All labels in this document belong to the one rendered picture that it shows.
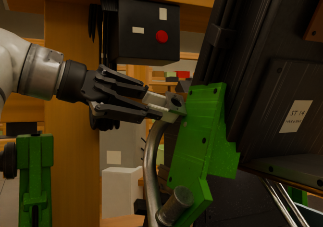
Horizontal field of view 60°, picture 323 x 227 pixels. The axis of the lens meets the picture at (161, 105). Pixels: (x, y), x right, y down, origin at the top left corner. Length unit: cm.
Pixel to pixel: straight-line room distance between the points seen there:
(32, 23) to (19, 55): 1026
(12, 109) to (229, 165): 60
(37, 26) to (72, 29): 994
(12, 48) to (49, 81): 7
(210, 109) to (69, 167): 44
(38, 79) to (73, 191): 40
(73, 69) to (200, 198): 30
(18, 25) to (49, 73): 1025
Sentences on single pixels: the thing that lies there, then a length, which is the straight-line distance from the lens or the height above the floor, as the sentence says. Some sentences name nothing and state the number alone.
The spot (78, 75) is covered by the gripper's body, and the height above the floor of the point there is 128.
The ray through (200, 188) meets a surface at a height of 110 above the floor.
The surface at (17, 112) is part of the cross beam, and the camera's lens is 87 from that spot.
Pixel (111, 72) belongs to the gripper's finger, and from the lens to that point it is 57.
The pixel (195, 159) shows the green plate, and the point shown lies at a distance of 50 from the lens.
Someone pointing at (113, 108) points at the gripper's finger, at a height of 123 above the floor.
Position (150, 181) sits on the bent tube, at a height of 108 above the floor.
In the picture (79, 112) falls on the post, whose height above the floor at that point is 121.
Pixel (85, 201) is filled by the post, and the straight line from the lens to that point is 83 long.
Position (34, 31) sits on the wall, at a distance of 1069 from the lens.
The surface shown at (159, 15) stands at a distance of 76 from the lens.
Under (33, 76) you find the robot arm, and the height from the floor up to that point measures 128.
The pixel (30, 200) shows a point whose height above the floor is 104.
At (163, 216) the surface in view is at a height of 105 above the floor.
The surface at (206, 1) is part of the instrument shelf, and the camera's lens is 83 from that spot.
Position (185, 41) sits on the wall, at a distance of 1229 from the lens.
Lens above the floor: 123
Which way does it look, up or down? level
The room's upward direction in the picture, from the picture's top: straight up
